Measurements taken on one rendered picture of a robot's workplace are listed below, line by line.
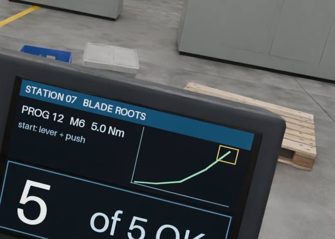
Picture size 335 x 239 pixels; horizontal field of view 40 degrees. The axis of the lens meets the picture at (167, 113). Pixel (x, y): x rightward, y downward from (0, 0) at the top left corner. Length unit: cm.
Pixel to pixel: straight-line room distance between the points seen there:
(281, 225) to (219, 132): 246
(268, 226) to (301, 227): 21
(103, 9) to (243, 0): 257
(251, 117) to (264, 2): 591
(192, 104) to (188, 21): 583
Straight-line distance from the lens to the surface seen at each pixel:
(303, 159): 352
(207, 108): 30
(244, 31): 622
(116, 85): 31
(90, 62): 333
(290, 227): 276
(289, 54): 641
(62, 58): 394
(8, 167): 34
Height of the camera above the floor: 135
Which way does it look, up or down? 20 degrees down
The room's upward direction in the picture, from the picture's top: 12 degrees clockwise
